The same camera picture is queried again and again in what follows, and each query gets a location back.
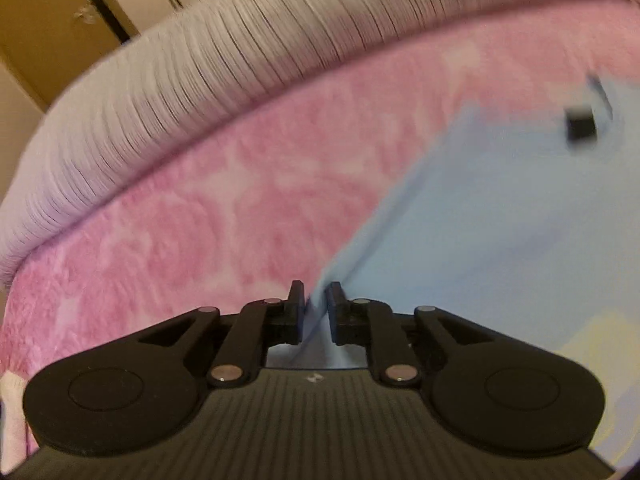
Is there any pink floral blanket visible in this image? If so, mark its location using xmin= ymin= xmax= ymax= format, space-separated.
xmin=0 ymin=0 xmax=640 ymax=463

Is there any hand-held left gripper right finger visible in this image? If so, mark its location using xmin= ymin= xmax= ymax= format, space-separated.
xmin=325 ymin=282 xmax=489 ymax=389

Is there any white cloth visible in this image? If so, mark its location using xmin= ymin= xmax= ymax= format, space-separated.
xmin=0 ymin=372 xmax=29 ymax=467

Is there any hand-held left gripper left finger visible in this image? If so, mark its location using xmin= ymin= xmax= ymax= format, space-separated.
xmin=138 ymin=280 xmax=306 ymax=389

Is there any lilac ribbed quilt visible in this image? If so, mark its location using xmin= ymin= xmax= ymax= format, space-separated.
xmin=0 ymin=0 xmax=617 ymax=287

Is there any light blue garment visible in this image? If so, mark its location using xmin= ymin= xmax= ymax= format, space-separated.
xmin=292 ymin=72 xmax=640 ymax=467

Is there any cream wardrobe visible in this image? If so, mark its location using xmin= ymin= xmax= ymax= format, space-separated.
xmin=0 ymin=0 xmax=182 ymax=113

